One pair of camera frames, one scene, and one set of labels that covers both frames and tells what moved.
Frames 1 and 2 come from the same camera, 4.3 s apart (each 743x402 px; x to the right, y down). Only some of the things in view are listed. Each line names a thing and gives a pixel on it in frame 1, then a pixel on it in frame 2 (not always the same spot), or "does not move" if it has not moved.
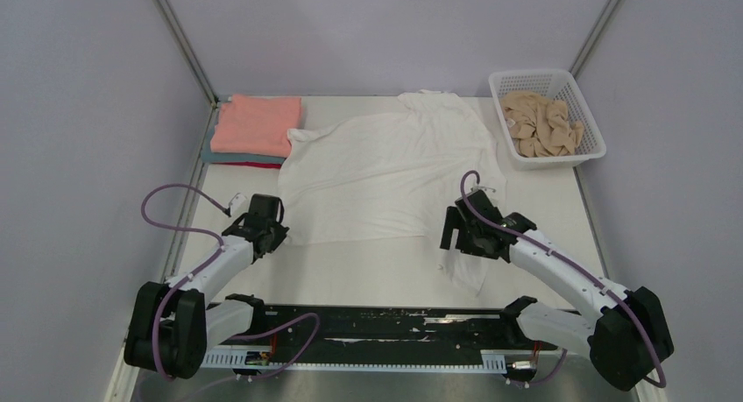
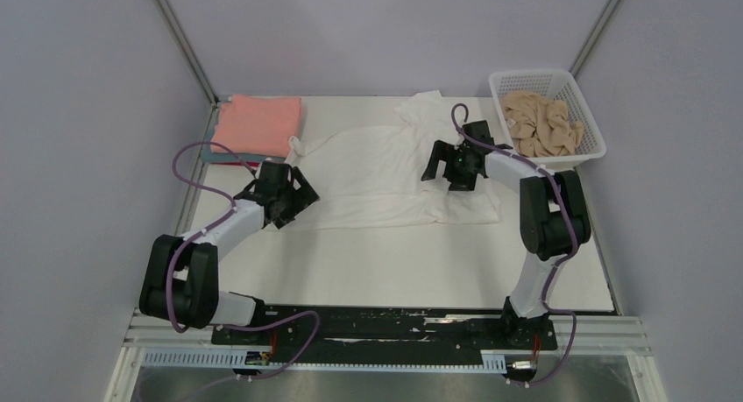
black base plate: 376,334 does not move
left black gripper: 280,234 to 303,197
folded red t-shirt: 251,164 does not move
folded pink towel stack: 257,125 does not move
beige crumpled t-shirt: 539,126 does not move
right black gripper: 455,221 to 442,151
